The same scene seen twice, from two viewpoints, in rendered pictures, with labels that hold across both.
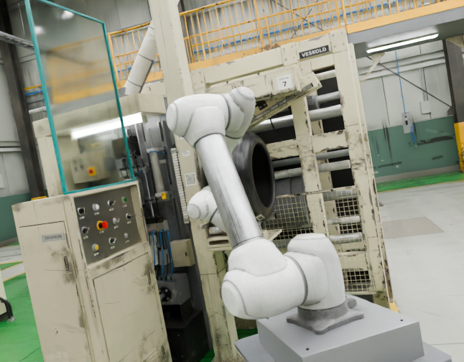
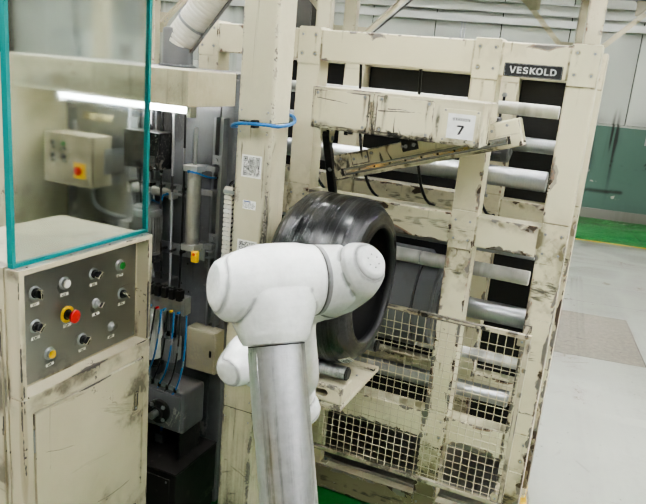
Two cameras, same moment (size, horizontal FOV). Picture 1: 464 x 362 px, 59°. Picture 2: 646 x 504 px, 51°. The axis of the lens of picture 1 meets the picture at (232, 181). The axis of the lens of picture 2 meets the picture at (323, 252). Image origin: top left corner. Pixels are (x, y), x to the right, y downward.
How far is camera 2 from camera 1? 0.60 m
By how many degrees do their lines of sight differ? 12
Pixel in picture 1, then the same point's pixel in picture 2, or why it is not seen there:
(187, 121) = (244, 310)
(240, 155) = not seen: hidden behind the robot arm
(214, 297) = (237, 447)
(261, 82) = (418, 111)
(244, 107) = (359, 291)
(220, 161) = (284, 403)
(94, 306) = (27, 457)
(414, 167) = (638, 207)
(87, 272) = (27, 403)
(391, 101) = (643, 84)
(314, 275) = not seen: outside the picture
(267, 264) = not seen: outside the picture
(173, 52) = (272, 15)
